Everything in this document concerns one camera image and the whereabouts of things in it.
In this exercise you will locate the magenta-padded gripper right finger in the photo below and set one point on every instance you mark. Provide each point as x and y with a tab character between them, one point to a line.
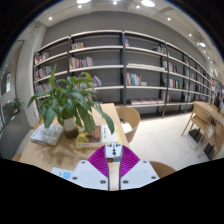
138	173

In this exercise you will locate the grey shelf unit with books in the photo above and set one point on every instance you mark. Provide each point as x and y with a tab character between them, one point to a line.
146	60

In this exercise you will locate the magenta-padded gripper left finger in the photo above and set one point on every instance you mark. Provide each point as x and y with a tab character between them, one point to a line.
90	173

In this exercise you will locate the small potted floor plant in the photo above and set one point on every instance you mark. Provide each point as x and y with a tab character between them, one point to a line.
16	105

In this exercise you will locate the yellow book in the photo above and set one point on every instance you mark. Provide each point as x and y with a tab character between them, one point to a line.
100	145

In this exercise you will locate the ceiling lights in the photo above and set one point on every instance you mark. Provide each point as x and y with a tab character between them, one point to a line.
147	3

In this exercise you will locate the green potted plant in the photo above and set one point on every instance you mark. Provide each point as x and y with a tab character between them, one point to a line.
68	100

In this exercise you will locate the slatted wooden chair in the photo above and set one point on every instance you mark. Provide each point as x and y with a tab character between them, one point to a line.
216	136
198	120

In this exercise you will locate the grey-white magazine stack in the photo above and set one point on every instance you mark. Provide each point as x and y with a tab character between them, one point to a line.
46	134

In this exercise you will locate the wooden desk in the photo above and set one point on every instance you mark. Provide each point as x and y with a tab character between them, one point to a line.
208	108

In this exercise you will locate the white book with painting cover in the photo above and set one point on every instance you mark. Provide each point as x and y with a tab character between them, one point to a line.
96	135

